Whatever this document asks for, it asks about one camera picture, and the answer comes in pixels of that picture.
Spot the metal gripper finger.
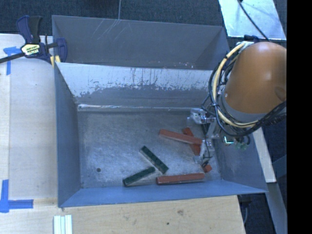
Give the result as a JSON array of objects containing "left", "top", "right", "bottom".
[
  {"left": 194, "top": 140, "right": 216, "bottom": 165},
  {"left": 187, "top": 108, "right": 216, "bottom": 126}
]

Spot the pale wood flat board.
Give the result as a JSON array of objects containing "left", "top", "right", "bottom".
[{"left": 8, "top": 35, "right": 59, "bottom": 201}]

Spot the dark green flat block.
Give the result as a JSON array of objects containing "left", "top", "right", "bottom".
[
  {"left": 139, "top": 145, "right": 170, "bottom": 175},
  {"left": 122, "top": 166, "right": 156, "bottom": 188}
]

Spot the red-brown flat block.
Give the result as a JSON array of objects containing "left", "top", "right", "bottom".
[
  {"left": 182, "top": 127, "right": 202, "bottom": 156},
  {"left": 156, "top": 172, "right": 206, "bottom": 186},
  {"left": 158, "top": 129, "right": 203, "bottom": 145}
]

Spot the grey metal bin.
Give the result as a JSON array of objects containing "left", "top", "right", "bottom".
[{"left": 51, "top": 15, "right": 270, "bottom": 208}]

